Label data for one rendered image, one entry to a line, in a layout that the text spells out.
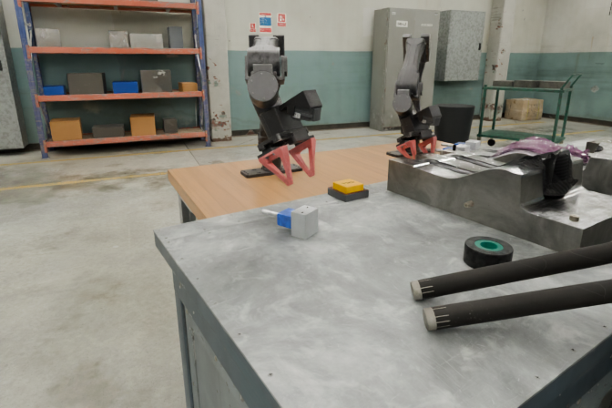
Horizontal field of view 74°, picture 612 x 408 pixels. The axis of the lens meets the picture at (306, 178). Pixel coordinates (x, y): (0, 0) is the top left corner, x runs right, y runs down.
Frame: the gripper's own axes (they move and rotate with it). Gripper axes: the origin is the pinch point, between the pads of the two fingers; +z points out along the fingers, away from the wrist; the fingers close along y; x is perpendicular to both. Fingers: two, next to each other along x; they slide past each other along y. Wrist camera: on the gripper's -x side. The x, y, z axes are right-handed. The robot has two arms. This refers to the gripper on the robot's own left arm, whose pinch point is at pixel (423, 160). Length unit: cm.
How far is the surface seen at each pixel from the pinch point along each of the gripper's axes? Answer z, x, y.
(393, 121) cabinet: -142, 387, 408
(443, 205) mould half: 15.0, -19.5, -20.3
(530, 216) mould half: 21.8, -39.5, -20.6
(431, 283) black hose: 26, -41, -54
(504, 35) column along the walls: -254, 292, 659
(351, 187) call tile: 4.0, -4.1, -33.6
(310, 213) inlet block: 9, -17, -56
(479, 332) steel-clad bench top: 33, -48, -55
